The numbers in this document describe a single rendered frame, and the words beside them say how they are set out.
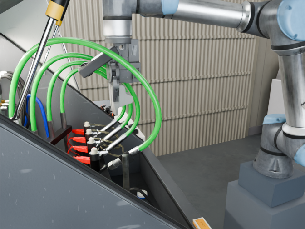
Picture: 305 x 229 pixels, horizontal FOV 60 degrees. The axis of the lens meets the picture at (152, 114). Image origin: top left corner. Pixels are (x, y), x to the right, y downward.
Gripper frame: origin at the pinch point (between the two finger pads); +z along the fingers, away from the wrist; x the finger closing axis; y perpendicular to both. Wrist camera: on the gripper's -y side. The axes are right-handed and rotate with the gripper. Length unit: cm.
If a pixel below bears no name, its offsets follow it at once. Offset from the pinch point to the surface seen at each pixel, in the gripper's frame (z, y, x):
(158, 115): -3.0, 7.8, -16.0
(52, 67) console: -8.5, -16.4, 34.9
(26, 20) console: -25.0, -23.2, 34.9
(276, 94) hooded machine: 59, 252, 203
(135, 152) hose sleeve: 6.8, 2.5, -13.9
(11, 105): -4.3, -25.3, -1.2
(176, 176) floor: 122, 88, 150
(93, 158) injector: 13.0, -6.7, -1.4
